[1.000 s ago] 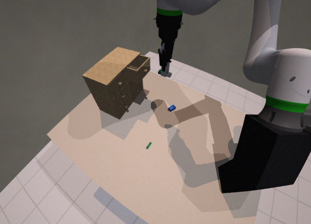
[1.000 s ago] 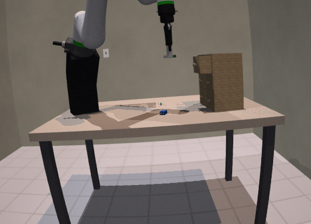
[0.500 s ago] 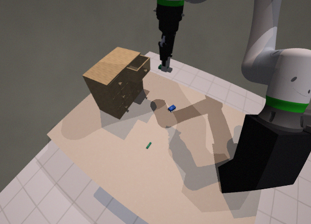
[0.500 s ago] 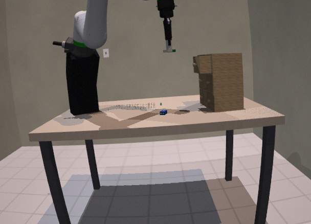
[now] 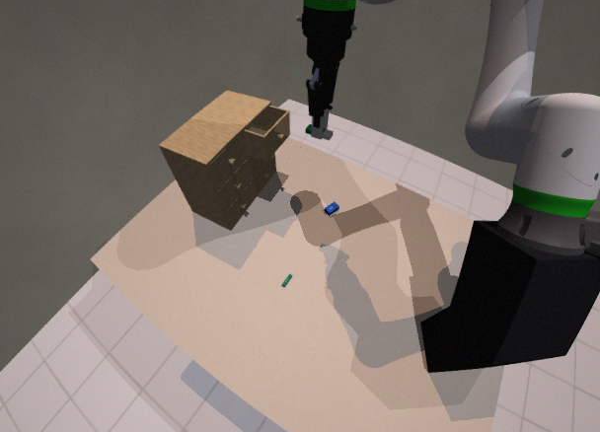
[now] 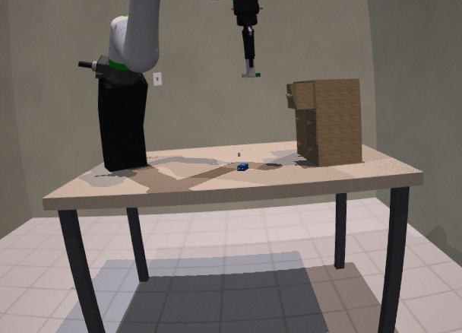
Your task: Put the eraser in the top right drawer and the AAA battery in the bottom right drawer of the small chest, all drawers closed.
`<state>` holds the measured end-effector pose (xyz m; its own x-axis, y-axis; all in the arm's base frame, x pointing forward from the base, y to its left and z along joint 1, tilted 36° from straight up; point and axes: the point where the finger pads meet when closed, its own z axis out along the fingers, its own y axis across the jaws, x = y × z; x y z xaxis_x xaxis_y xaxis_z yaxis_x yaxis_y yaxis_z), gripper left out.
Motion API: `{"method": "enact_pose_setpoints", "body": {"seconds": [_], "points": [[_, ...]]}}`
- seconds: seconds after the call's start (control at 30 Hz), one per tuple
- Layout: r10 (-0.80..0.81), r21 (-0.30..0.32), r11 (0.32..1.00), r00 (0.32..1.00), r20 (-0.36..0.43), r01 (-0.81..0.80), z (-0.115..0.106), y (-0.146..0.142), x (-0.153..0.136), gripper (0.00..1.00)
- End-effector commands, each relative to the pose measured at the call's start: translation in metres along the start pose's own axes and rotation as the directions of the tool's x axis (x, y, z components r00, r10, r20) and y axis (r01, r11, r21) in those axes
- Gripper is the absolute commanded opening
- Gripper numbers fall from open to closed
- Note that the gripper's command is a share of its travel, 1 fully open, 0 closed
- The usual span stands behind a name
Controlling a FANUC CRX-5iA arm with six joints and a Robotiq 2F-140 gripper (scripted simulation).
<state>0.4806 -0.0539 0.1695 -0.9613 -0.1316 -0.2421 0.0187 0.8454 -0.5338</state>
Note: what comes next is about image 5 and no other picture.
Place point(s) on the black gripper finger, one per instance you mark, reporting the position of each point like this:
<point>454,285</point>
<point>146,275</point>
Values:
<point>316,102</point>
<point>330,90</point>

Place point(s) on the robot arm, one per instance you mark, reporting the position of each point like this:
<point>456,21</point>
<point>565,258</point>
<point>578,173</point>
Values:
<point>553,139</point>

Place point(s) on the small brown wooden chest of drawers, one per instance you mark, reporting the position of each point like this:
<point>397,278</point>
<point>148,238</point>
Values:
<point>191,148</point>

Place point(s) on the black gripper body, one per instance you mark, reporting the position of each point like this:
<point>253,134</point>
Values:
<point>324,53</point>

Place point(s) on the green aaa battery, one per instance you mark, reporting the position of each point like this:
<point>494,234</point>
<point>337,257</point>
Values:
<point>286,280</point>

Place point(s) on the brown wooden drawer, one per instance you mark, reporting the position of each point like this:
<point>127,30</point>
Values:
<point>263,175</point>
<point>263,136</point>
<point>239,206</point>
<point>231,188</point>
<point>255,164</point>
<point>223,165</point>

